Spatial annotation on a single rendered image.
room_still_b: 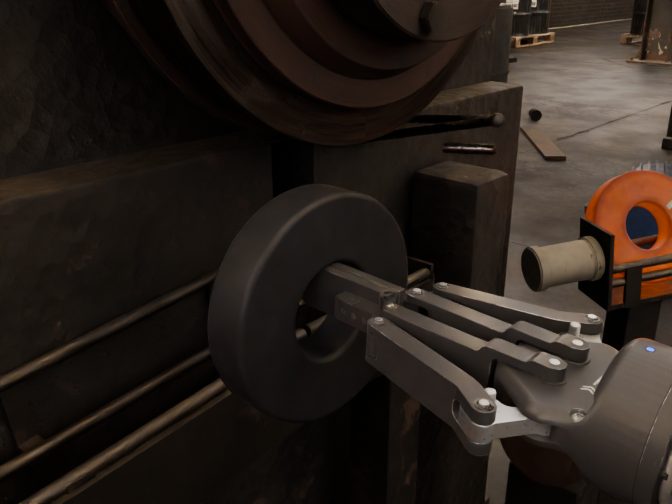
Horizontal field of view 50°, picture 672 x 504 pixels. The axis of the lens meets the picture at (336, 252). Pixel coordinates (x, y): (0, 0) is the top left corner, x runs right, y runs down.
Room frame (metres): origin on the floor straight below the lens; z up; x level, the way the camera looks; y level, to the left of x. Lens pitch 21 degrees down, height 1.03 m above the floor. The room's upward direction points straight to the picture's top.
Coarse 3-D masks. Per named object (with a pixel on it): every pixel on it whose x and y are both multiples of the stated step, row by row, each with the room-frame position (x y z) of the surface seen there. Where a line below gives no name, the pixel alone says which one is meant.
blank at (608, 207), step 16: (624, 176) 0.94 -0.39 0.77; (640, 176) 0.94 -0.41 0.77; (656, 176) 0.94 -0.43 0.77; (608, 192) 0.92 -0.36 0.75; (624, 192) 0.93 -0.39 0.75; (640, 192) 0.93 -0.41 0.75; (656, 192) 0.93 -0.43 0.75; (592, 208) 0.92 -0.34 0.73; (608, 208) 0.91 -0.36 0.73; (624, 208) 0.92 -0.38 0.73; (656, 208) 0.93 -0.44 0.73; (608, 224) 0.90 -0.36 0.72; (624, 224) 0.91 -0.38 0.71; (624, 240) 0.90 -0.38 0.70; (656, 240) 0.93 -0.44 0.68; (624, 256) 0.89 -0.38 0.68; (640, 256) 0.89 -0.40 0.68; (624, 272) 0.88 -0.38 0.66
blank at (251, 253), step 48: (288, 192) 0.43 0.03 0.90; (336, 192) 0.42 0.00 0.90; (240, 240) 0.40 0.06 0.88; (288, 240) 0.39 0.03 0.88; (336, 240) 0.42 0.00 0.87; (384, 240) 0.45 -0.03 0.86; (240, 288) 0.37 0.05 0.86; (288, 288) 0.39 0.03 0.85; (240, 336) 0.36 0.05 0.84; (288, 336) 0.39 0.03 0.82; (336, 336) 0.43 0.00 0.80; (240, 384) 0.37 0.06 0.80; (288, 384) 0.39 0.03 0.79; (336, 384) 0.42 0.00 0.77
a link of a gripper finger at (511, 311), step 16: (448, 288) 0.40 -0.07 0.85; (464, 288) 0.40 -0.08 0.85; (464, 304) 0.40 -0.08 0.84; (480, 304) 0.38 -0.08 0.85; (496, 304) 0.38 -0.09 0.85; (512, 304) 0.38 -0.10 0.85; (528, 304) 0.38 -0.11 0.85; (512, 320) 0.37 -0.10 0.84; (528, 320) 0.37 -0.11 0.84; (544, 320) 0.36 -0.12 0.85; (560, 320) 0.36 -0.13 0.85; (576, 320) 0.36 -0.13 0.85; (592, 320) 0.36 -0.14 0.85
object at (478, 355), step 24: (384, 312) 0.36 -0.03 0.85; (408, 312) 0.36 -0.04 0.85; (432, 336) 0.34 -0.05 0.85; (456, 336) 0.34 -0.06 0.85; (456, 360) 0.33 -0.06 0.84; (480, 360) 0.32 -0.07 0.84; (504, 360) 0.31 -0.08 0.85; (528, 360) 0.31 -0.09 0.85; (552, 360) 0.30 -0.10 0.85; (480, 384) 0.32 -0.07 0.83
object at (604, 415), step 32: (608, 352) 0.33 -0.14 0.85; (640, 352) 0.28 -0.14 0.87; (512, 384) 0.30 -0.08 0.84; (544, 384) 0.30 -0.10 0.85; (576, 384) 0.30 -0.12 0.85; (608, 384) 0.27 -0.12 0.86; (640, 384) 0.27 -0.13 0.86; (544, 416) 0.28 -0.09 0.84; (576, 416) 0.27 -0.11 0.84; (608, 416) 0.26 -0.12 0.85; (640, 416) 0.26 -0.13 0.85; (576, 448) 0.27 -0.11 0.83; (608, 448) 0.26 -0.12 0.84; (640, 448) 0.25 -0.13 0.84; (608, 480) 0.26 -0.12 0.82; (640, 480) 0.25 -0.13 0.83
